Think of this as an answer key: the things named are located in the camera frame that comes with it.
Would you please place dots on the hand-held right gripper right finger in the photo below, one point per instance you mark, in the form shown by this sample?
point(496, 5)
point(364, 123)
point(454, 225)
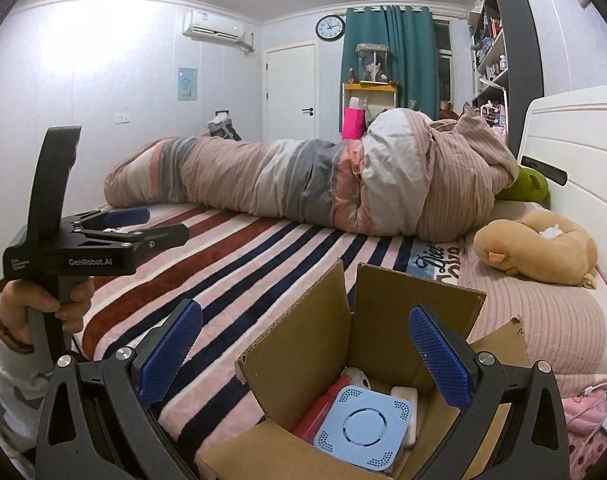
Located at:
point(441, 355)

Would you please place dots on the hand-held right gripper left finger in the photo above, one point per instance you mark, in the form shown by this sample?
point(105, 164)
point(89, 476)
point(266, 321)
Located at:
point(171, 345)

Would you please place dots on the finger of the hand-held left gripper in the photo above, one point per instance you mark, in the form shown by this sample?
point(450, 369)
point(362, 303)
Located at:
point(128, 216)
point(168, 237)

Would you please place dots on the white earbuds case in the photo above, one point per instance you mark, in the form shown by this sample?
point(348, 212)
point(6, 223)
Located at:
point(404, 395)

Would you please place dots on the beige hair clip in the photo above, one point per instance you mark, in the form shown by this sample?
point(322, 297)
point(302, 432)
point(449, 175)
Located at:
point(354, 377)

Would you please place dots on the blue square speaker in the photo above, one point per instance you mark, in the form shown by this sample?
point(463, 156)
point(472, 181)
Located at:
point(363, 427)

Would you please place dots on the cardboard box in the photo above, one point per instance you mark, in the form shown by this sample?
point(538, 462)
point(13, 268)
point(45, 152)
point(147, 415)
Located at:
point(303, 320)

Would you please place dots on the red tube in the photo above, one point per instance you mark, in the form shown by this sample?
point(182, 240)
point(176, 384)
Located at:
point(311, 417)

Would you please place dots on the person's left forearm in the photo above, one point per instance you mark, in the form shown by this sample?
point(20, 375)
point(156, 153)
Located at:
point(8, 390)

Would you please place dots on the person's left hand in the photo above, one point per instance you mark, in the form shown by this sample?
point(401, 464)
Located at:
point(18, 310)

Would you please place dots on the striped blanket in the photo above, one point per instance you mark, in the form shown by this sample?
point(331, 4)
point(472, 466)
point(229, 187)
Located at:
point(263, 260)

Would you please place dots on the pink ribbed bedsheet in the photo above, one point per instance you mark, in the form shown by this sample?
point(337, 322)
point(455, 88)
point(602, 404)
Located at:
point(548, 320)

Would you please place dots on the rolled pink grey duvet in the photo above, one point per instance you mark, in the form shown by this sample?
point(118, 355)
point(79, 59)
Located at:
point(283, 180)

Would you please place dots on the tan plush toy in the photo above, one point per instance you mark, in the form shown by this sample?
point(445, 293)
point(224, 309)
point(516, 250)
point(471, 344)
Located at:
point(548, 255)

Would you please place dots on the pink plush cloth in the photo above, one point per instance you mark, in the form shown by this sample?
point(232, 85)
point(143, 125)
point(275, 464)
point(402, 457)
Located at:
point(581, 407)

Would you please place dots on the pink dotted cloth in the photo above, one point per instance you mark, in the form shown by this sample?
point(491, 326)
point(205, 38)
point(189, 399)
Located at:
point(593, 452)

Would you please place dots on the white door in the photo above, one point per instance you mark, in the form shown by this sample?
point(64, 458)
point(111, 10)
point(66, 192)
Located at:
point(289, 90)

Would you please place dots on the green plush toy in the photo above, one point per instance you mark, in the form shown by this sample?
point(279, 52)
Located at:
point(528, 185)

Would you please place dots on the white air conditioner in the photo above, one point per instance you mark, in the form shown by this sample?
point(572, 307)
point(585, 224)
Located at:
point(213, 26)

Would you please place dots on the pink gift bag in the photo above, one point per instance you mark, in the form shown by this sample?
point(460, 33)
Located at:
point(353, 123)

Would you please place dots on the brown teddy bear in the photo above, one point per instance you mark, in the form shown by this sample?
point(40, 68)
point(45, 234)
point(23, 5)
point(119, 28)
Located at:
point(447, 110)

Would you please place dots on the yellow shelf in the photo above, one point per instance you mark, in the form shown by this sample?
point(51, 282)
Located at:
point(371, 88)

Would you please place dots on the white headboard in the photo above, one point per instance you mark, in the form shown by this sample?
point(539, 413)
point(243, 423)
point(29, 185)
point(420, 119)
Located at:
point(573, 130)

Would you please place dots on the glass display case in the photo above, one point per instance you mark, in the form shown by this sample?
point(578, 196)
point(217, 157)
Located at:
point(372, 62)

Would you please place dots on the window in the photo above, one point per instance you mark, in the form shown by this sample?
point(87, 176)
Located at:
point(442, 60)

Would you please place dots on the teal curtain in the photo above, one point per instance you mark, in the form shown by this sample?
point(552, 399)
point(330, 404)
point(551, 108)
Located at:
point(413, 55)

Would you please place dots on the dark bookshelf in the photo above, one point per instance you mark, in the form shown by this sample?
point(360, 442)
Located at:
point(523, 35)

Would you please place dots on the small wall poster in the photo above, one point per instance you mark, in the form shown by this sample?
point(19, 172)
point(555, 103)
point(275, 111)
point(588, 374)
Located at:
point(187, 83)

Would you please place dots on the round wall clock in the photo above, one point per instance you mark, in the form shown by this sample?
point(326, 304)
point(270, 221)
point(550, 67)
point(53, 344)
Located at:
point(330, 28)

